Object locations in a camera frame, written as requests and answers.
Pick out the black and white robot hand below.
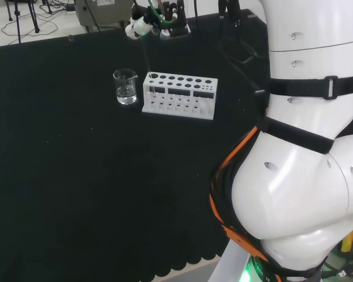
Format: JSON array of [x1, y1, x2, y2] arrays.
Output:
[[125, 0, 192, 41]]

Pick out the clear glass rod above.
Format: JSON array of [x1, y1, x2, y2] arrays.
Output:
[[139, 35, 156, 98]]

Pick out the white test tube rack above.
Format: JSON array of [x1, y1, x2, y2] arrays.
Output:
[[141, 72, 218, 121]]

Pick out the grey metal cabinet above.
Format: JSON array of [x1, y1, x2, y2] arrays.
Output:
[[74, 0, 135, 28]]

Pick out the clear glass beaker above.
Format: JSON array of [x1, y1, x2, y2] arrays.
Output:
[[112, 68, 139, 105]]

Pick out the black tripod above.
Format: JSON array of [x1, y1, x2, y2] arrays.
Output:
[[4, 0, 41, 44]]

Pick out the black bench cloth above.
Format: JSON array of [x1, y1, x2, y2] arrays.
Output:
[[0, 8, 271, 282]]

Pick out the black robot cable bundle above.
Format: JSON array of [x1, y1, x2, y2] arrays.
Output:
[[192, 0, 268, 98]]

